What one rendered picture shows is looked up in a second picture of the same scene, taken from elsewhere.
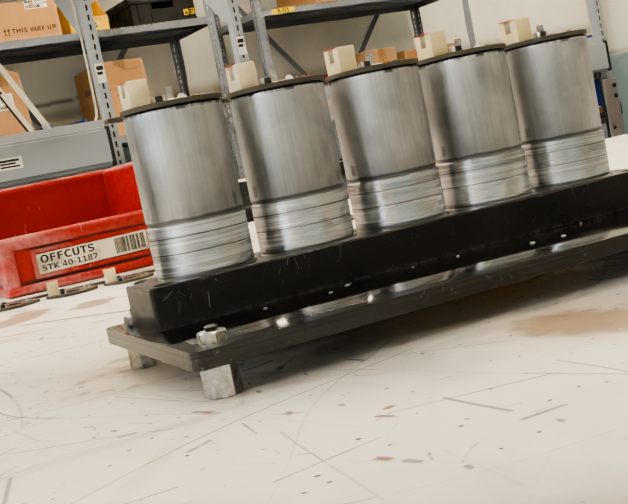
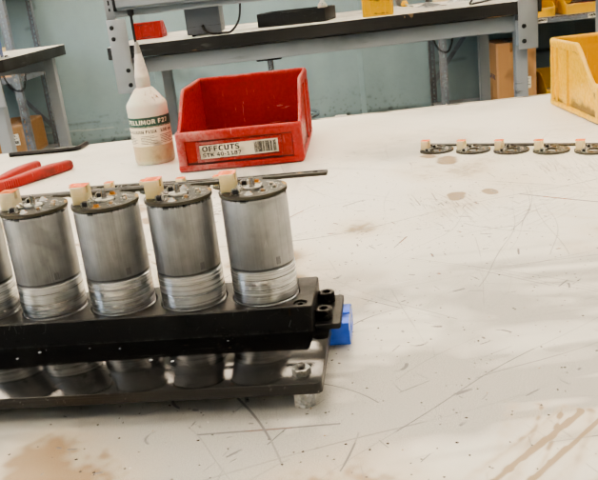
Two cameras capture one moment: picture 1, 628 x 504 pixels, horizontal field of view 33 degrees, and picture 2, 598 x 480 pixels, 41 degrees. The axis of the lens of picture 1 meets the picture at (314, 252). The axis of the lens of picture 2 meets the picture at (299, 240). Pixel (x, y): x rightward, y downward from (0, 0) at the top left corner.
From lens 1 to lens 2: 0.26 m
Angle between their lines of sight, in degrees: 33
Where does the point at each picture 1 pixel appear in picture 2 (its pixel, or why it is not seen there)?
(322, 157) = (40, 266)
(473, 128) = (161, 257)
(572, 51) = (249, 211)
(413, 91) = (110, 230)
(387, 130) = (89, 253)
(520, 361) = not seen: outside the picture
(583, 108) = (256, 254)
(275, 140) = (12, 250)
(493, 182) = (173, 296)
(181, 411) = not seen: outside the picture
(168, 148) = not seen: outside the picture
